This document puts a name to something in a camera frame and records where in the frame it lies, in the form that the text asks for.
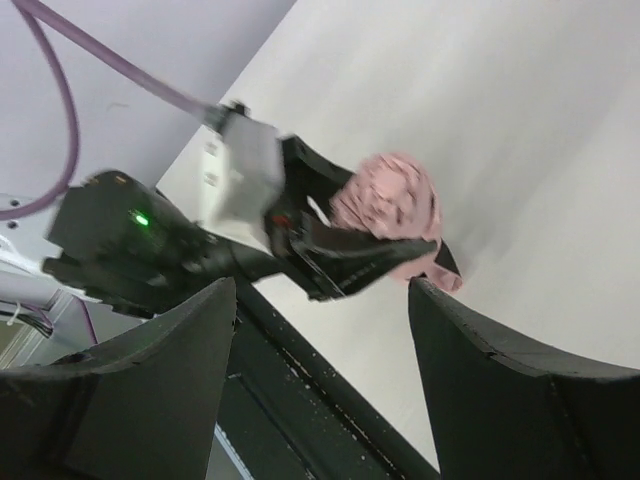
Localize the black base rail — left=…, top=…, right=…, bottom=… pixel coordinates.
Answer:
left=216, top=283, right=440, bottom=480

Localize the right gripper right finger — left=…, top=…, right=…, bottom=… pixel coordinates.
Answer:
left=408, top=279, right=639, bottom=479

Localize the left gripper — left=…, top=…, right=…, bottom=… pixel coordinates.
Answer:
left=264, top=135, right=437, bottom=301

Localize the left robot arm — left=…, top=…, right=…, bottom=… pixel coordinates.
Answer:
left=1, top=136, right=437, bottom=319

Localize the pink folding umbrella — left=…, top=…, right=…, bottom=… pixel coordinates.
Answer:
left=330, top=153, right=463, bottom=293

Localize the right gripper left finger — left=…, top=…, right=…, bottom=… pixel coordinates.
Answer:
left=1, top=279, right=236, bottom=480

